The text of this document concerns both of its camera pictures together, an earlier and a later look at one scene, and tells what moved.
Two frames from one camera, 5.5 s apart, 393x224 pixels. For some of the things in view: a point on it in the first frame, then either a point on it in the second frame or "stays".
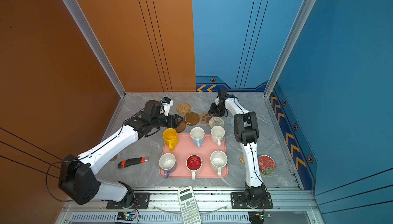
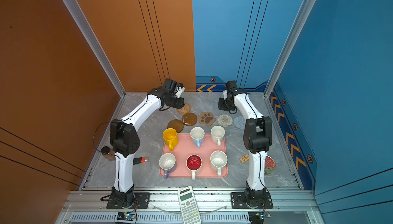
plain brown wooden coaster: [180, 127] stays
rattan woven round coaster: [183, 108] stays
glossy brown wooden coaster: [192, 118] stays
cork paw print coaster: [204, 117] stays
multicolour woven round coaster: [215, 121] -> [224, 120]
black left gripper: [171, 124] -> [180, 105]
